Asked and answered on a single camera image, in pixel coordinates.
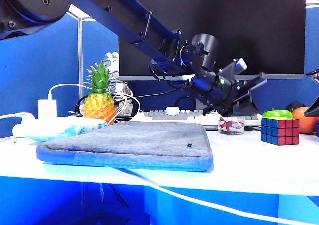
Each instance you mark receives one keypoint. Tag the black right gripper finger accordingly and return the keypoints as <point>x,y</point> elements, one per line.
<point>314,108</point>
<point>315,74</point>

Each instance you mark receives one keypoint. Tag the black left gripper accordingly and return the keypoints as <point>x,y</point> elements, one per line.
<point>216,89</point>

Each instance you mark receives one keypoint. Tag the Rubik's cube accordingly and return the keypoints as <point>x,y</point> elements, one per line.
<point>280,131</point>

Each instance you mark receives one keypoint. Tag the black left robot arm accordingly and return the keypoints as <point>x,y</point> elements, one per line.
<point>112,16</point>

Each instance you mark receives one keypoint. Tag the orange round fruit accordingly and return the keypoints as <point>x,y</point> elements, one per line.
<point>305,123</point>

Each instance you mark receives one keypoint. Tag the clear glass cup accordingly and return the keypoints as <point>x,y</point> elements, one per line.
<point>230,126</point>

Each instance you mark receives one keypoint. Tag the dark round fruit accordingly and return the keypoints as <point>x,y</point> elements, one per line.
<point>294,106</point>

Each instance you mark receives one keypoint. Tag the purple object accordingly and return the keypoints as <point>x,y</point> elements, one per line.
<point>317,130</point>

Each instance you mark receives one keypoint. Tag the green apple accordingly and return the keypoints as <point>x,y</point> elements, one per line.
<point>276,114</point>

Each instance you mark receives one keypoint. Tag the white grey mechanical keyboard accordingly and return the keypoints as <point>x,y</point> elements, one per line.
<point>179,115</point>

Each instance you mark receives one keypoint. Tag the black computer monitor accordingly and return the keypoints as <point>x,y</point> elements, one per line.
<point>269,23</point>

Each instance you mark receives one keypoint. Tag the grey felt laptop sleeve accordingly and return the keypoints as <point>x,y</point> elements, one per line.
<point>129,140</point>

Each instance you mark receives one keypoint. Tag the white geometric figurine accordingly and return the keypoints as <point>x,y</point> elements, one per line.
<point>112,63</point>

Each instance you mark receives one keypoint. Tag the yellow plastic pineapple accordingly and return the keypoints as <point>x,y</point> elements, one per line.
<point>99,108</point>

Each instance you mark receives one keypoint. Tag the white charger adapter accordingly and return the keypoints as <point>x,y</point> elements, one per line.
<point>47,109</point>

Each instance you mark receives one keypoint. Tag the white power strip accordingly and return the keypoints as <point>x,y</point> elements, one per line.
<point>22,130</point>

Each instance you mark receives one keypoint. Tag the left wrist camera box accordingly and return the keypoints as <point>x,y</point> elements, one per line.
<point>234,67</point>

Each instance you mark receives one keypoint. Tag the grey partition post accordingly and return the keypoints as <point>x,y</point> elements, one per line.
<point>80,60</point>

